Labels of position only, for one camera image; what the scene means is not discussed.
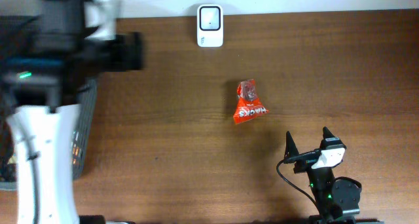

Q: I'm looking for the grey plastic mesh basket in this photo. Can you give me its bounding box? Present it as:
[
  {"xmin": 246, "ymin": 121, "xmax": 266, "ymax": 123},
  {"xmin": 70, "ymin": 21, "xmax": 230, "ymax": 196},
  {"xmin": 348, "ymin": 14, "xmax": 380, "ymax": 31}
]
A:
[{"xmin": 1, "ymin": 79, "xmax": 98, "ymax": 191}]

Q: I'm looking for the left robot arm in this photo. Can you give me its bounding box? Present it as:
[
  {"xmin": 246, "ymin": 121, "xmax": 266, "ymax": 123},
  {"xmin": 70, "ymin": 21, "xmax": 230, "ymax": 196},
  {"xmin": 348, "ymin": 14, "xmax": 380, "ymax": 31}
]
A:
[{"xmin": 1, "ymin": 0, "xmax": 142, "ymax": 223}]

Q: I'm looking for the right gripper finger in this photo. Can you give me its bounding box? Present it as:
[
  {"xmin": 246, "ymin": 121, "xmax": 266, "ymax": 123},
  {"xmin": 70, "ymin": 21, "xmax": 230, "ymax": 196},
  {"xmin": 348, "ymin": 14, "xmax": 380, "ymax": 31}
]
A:
[
  {"xmin": 284, "ymin": 131, "xmax": 299, "ymax": 162},
  {"xmin": 323, "ymin": 126, "xmax": 336, "ymax": 140}
]

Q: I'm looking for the red Hacks candy bag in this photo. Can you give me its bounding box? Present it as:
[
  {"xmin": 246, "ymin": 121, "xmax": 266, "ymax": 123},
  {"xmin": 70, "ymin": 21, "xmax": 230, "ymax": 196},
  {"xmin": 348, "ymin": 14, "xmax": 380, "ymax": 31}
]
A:
[{"xmin": 233, "ymin": 79, "xmax": 269, "ymax": 124}]

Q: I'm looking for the white barcode scanner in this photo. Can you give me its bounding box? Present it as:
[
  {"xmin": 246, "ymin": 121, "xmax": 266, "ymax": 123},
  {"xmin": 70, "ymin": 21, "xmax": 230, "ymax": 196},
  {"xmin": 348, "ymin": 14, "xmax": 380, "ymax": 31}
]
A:
[{"xmin": 196, "ymin": 4, "xmax": 224, "ymax": 48}]

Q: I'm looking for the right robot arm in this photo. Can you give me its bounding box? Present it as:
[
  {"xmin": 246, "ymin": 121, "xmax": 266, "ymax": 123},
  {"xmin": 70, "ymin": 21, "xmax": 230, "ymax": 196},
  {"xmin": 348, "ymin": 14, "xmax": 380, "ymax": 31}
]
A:
[{"xmin": 276, "ymin": 127, "xmax": 380, "ymax": 224}]

